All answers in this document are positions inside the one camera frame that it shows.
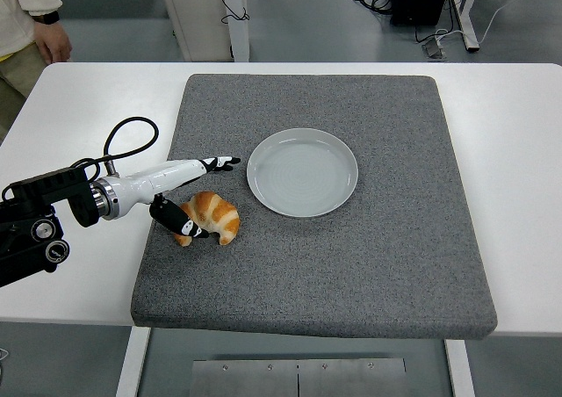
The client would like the person's hand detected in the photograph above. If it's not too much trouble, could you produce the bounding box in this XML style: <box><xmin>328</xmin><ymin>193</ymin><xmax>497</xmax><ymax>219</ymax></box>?
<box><xmin>32</xmin><ymin>19</ymin><xmax>74</xmax><ymax>64</ymax></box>

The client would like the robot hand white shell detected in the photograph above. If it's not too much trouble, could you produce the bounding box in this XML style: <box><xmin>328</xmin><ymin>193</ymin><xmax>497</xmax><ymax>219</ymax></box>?
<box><xmin>112</xmin><ymin>155</ymin><xmax>242</xmax><ymax>241</ymax></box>

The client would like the golden brown croissant bread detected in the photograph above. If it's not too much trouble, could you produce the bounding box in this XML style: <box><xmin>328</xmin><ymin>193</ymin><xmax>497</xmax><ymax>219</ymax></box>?
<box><xmin>173</xmin><ymin>190</ymin><xmax>241</xmax><ymax>247</ymax></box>

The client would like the round pale grey plate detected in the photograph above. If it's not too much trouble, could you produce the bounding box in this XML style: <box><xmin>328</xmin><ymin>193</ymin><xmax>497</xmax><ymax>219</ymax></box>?
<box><xmin>245</xmin><ymin>126</ymin><xmax>359</xmax><ymax>219</ymax></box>

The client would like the person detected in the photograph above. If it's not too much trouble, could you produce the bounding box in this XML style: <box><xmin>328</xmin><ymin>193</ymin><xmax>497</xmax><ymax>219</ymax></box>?
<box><xmin>0</xmin><ymin>0</ymin><xmax>74</xmax><ymax>143</ymax></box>

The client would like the beige cabinet panel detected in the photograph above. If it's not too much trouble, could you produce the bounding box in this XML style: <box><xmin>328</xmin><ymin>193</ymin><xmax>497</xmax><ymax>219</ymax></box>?
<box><xmin>156</xmin><ymin>0</ymin><xmax>234</xmax><ymax>62</ymax></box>

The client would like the grey felt mat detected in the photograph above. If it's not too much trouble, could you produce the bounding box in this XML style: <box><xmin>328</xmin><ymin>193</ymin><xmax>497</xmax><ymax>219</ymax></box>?
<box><xmin>130</xmin><ymin>73</ymin><xmax>499</xmax><ymax>341</ymax></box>

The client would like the white table leg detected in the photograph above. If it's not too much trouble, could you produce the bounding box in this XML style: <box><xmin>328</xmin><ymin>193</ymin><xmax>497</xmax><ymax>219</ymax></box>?
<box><xmin>443</xmin><ymin>338</ymin><xmax>478</xmax><ymax>397</ymax></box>
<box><xmin>115</xmin><ymin>326</ymin><xmax>152</xmax><ymax>397</ymax></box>

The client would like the small grey metal pedal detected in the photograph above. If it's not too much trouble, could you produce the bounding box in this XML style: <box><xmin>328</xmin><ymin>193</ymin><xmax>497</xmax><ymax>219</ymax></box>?
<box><xmin>421</xmin><ymin>34</ymin><xmax>448</xmax><ymax>59</ymax></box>

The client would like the black equipment box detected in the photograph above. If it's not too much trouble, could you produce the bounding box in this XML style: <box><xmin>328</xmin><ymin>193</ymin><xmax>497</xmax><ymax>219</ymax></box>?
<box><xmin>389</xmin><ymin>0</ymin><xmax>453</xmax><ymax>26</ymax></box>

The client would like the white desk leg with foot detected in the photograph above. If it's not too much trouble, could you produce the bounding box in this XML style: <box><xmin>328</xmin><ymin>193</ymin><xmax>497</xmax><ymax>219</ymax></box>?
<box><xmin>450</xmin><ymin>0</ymin><xmax>480</xmax><ymax>54</ymax></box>

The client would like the white upright post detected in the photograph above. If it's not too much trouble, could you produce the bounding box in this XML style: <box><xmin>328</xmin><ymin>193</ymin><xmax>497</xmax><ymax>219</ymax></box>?
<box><xmin>220</xmin><ymin>0</ymin><xmax>250</xmax><ymax>62</ymax></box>

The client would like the black cable on post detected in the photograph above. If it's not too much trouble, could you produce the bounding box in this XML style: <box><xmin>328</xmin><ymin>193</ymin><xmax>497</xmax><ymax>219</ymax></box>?
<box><xmin>220</xmin><ymin>0</ymin><xmax>251</xmax><ymax>25</ymax></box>

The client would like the long white cable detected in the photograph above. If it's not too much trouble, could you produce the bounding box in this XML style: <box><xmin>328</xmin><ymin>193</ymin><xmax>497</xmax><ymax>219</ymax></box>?
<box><xmin>477</xmin><ymin>0</ymin><xmax>542</xmax><ymax>47</ymax></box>

